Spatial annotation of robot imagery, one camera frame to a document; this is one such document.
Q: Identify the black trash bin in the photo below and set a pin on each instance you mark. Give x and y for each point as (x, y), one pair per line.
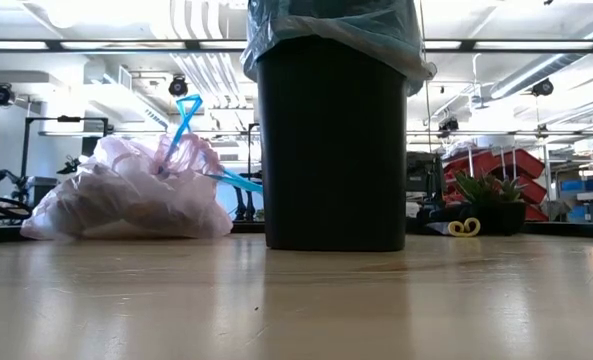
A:
(333, 150)

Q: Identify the blue trash bag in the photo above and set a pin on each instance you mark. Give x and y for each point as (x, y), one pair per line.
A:
(336, 25)

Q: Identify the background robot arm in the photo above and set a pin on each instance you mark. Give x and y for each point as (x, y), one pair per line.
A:
(6, 182)
(241, 200)

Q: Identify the black hanging ceiling device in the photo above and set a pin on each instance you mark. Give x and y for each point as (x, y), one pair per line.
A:
(178, 86)
(543, 86)
(448, 124)
(1, 93)

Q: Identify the potted succulent plant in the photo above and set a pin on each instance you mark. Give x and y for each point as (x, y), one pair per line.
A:
(493, 207)

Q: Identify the red storage bins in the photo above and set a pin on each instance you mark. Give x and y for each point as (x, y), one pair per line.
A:
(496, 165)

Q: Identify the background storage shelf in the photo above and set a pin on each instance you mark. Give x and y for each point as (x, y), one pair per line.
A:
(591, 200)

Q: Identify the silver spiral duct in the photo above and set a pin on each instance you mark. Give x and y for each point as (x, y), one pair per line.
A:
(551, 65)

